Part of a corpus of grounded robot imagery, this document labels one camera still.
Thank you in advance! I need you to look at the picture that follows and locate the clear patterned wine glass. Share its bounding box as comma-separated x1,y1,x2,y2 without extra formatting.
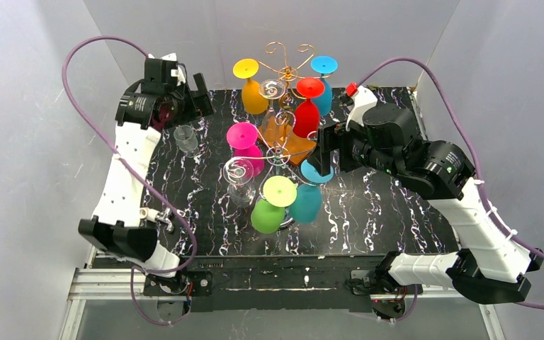
173,125,198,157

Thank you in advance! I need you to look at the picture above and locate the teal blue wine glass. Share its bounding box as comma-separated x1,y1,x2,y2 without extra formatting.
288,160,334,223

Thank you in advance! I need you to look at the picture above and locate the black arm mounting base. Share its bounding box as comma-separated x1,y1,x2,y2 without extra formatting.
144,255,424,319

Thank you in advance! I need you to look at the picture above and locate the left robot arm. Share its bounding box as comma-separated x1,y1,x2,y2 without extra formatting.
78,53,214,278

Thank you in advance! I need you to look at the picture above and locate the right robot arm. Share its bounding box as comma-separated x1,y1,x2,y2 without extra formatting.
307,103,541,305

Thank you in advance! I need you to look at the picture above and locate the red wine glass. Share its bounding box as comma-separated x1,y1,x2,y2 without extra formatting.
293,77,324,139

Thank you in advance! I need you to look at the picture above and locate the pink wine glass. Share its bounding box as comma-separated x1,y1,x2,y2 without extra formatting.
226,122,264,176

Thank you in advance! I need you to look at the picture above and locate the yellow orange wine glass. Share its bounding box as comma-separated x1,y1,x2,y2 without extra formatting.
232,58,268,115

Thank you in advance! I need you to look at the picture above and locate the orange wooden rack base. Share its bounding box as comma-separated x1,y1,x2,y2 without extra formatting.
258,117,316,166

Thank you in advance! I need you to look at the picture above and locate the clear wine glass rear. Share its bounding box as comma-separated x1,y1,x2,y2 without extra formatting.
259,79,286,143

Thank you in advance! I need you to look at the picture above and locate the clear wine glass front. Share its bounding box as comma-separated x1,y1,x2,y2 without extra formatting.
222,157,255,208

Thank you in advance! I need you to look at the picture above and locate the blue wine glass rear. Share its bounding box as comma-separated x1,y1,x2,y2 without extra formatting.
310,55,338,117

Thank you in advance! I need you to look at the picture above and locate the green wine glass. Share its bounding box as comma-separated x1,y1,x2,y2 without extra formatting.
251,175,297,234

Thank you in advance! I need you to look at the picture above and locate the chrome faucet tap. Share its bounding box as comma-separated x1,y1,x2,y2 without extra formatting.
139,207,175,234

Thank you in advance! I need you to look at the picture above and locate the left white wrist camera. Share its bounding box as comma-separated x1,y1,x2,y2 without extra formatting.
161,52,186,86

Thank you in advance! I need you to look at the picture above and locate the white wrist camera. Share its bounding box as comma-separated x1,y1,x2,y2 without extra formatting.
161,52,186,86
339,82,378,132

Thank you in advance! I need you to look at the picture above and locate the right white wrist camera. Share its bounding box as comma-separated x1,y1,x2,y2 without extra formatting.
339,82,378,132

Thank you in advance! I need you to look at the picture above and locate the silver wire glass rack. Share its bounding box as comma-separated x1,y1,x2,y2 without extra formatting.
231,127,306,231

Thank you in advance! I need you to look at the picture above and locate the gold wire glass rack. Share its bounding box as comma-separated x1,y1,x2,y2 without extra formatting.
257,41,316,99

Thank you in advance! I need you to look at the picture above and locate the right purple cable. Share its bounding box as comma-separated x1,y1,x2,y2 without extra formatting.
353,57,544,322

